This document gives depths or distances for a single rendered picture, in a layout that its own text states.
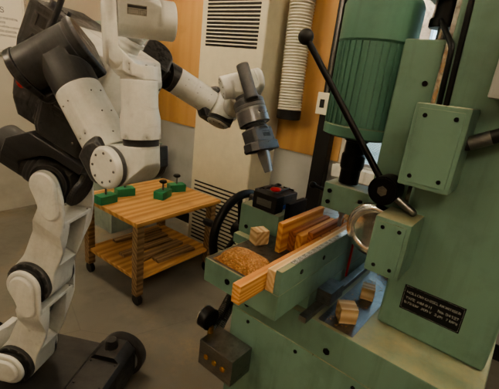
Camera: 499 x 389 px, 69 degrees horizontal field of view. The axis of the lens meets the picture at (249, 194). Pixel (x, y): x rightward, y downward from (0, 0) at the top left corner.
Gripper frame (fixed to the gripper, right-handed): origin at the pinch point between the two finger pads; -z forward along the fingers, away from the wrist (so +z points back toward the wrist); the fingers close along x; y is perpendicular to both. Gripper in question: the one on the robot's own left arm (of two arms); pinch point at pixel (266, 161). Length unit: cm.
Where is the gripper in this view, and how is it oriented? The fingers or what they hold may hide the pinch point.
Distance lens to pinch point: 101.5
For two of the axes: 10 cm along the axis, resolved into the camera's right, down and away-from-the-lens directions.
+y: 7.2, -2.3, -6.6
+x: -6.3, 1.7, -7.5
